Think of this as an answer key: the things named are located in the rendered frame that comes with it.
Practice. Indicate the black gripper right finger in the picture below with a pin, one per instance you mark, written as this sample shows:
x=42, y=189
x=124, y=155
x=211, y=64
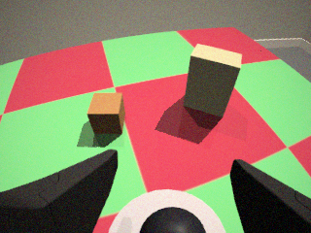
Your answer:
x=266, y=205

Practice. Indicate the orange cube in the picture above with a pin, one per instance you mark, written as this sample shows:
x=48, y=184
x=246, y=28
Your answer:
x=106, y=113

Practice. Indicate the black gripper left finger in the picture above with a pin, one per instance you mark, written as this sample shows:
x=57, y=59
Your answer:
x=69, y=201

